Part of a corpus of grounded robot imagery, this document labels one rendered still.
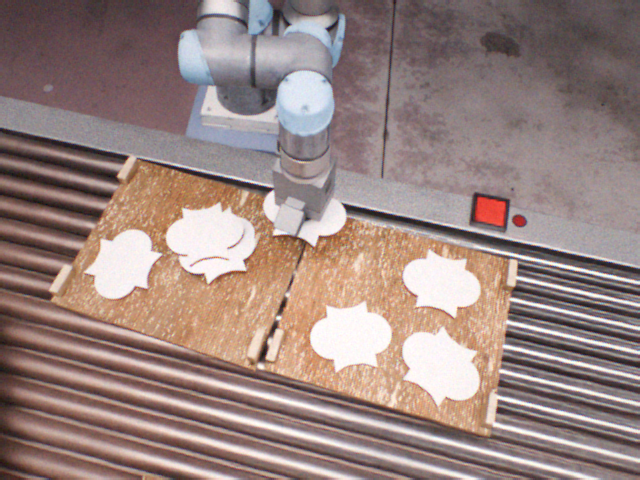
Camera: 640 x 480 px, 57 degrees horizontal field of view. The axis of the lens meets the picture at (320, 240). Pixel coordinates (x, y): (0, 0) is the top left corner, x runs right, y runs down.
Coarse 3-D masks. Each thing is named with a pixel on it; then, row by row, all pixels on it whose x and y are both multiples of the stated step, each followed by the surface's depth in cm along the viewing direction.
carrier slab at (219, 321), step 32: (128, 192) 121; (160, 192) 122; (192, 192) 122; (224, 192) 122; (96, 224) 118; (128, 224) 118; (160, 224) 118; (256, 224) 118; (96, 256) 114; (256, 256) 115; (288, 256) 115; (160, 288) 111; (192, 288) 112; (224, 288) 112; (256, 288) 112; (128, 320) 108; (160, 320) 108; (192, 320) 109; (224, 320) 109; (256, 320) 109; (224, 352) 106
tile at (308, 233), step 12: (264, 204) 104; (336, 204) 104; (276, 216) 103; (324, 216) 103; (336, 216) 103; (276, 228) 102; (312, 228) 102; (324, 228) 102; (336, 228) 102; (312, 240) 101
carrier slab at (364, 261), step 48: (336, 240) 117; (384, 240) 117; (432, 240) 118; (336, 288) 112; (384, 288) 113; (480, 288) 113; (288, 336) 107; (480, 336) 108; (336, 384) 104; (384, 384) 104; (480, 384) 104; (480, 432) 100
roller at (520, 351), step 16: (0, 224) 119; (16, 224) 119; (16, 240) 119; (32, 240) 118; (48, 240) 118; (64, 240) 118; (80, 240) 118; (288, 288) 114; (512, 352) 109; (528, 352) 109; (544, 352) 109; (560, 352) 109; (544, 368) 110; (560, 368) 109; (576, 368) 108; (592, 368) 108; (608, 368) 108; (624, 368) 108; (624, 384) 108
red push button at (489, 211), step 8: (480, 200) 123; (488, 200) 123; (480, 208) 122; (488, 208) 122; (496, 208) 123; (504, 208) 123; (480, 216) 122; (488, 216) 122; (496, 216) 122; (496, 224) 121
